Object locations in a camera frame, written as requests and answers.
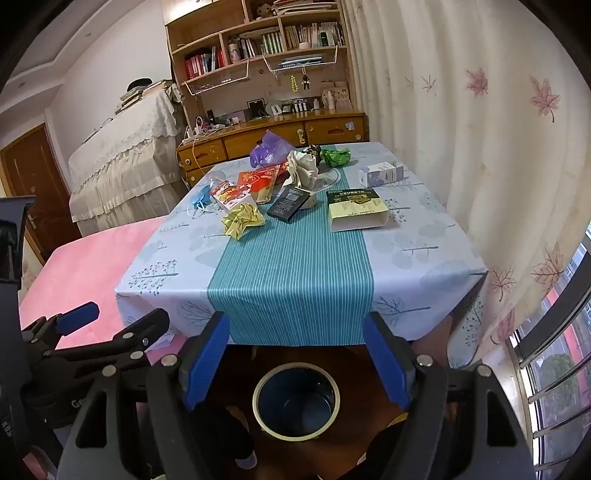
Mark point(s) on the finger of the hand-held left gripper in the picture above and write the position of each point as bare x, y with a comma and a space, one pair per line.
138, 328
78, 317

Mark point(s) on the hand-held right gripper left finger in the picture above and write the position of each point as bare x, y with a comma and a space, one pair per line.
205, 364

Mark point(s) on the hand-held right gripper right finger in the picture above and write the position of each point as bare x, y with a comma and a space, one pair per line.
385, 364

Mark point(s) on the blue cream-rimmed trash bin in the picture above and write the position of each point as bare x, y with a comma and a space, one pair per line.
295, 401

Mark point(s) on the yellow paper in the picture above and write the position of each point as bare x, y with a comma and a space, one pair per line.
242, 220

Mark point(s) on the yellow green carton box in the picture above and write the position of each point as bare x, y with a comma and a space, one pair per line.
355, 207

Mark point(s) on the white paper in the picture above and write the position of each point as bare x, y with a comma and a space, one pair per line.
302, 168

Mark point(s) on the green wrapper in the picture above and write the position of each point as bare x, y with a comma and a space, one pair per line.
336, 157

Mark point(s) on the purple plastic bag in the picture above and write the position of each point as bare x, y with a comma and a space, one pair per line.
270, 150

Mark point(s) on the pink bed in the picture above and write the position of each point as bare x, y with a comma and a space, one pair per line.
83, 267

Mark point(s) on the person's black trouser leg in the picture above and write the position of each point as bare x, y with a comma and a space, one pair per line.
385, 450

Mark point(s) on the leaf print striped tablecloth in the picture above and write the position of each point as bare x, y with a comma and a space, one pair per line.
295, 258

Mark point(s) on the blue face mask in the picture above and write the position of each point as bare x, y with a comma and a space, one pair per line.
203, 196

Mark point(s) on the brown wooden door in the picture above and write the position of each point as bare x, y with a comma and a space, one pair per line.
32, 170

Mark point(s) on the red white snack packet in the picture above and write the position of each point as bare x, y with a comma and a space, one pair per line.
231, 196

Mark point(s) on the window with metal railing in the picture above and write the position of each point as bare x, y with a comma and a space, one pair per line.
554, 369

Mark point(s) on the clear plastic cup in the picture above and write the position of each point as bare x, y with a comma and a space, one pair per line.
216, 177

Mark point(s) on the lace cloth covered piano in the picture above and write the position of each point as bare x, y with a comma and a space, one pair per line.
124, 152

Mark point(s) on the black flat box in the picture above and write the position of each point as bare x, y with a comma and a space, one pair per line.
288, 204

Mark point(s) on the white purple small box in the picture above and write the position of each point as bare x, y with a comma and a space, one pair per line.
378, 174

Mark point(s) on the wooden drawer cabinet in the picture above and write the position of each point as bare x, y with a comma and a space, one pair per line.
240, 143

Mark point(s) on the stack of books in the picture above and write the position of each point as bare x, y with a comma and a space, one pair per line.
134, 97

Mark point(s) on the white lotion bottle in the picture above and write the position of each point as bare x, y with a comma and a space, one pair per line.
329, 99

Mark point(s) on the cream leaf print curtain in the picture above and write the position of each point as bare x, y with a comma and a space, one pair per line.
461, 92

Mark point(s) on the white vase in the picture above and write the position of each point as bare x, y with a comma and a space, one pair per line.
234, 53

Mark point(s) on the wooden bookshelf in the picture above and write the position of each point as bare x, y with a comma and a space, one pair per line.
203, 39

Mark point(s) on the row of shelf books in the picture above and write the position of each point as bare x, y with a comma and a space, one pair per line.
300, 34

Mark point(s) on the brown plush toy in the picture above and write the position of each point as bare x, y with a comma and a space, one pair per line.
264, 10

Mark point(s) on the black picture frame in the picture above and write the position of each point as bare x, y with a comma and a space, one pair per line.
256, 109

